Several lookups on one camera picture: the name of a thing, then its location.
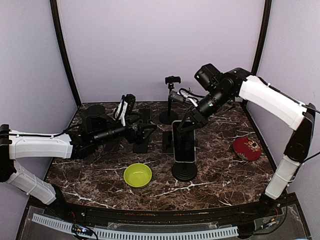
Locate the large black phone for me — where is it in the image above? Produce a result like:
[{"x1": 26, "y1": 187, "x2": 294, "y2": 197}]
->
[{"x1": 132, "y1": 139, "x2": 149, "y2": 154}]

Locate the black folding phone stand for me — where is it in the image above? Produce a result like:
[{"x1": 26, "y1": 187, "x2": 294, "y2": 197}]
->
[{"x1": 139, "y1": 108, "x2": 152, "y2": 124}]

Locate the black tall phone stand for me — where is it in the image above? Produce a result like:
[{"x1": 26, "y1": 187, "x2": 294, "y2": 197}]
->
[{"x1": 159, "y1": 76, "x2": 181, "y2": 125}]

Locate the pink phone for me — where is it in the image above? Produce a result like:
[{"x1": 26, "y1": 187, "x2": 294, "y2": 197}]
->
[{"x1": 162, "y1": 131, "x2": 174, "y2": 154}]

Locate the purple edged phone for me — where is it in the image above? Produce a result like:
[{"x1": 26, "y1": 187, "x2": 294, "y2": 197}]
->
[{"x1": 103, "y1": 140, "x2": 121, "y2": 154}]

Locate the green bowl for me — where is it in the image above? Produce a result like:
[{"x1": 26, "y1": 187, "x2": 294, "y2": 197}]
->
[{"x1": 123, "y1": 163, "x2": 153, "y2": 189}]

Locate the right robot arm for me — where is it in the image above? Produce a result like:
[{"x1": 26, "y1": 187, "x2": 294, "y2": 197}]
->
[{"x1": 177, "y1": 63, "x2": 317, "y2": 217}]

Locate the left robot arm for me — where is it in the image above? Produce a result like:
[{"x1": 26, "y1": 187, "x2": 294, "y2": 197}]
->
[{"x1": 0, "y1": 104, "x2": 157, "y2": 218}]

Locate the red bowl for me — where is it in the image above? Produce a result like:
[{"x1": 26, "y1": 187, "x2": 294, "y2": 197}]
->
[{"x1": 233, "y1": 137, "x2": 262, "y2": 162}]

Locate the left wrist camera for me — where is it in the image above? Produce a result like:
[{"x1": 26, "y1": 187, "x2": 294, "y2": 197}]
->
[{"x1": 113, "y1": 93, "x2": 136, "y2": 127}]

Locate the black front rail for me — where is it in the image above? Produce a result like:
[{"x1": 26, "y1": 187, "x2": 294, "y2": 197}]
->
[{"x1": 29, "y1": 194, "x2": 296, "y2": 227}]

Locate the white cable duct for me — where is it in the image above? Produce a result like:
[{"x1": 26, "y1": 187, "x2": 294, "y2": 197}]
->
[{"x1": 31, "y1": 213, "x2": 239, "y2": 240}]

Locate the right black corner post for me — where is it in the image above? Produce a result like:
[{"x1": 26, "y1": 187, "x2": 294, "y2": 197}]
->
[{"x1": 251, "y1": 0, "x2": 272, "y2": 75}]

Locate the black corner post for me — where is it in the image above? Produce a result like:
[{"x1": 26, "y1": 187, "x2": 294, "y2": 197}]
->
[
  {"x1": 49, "y1": 0, "x2": 82, "y2": 108},
  {"x1": 251, "y1": 0, "x2": 272, "y2": 75}
]

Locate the left black corner post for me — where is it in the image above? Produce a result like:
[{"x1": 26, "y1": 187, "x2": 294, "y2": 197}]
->
[{"x1": 49, "y1": 0, "x2": 82, "y2": 108}]

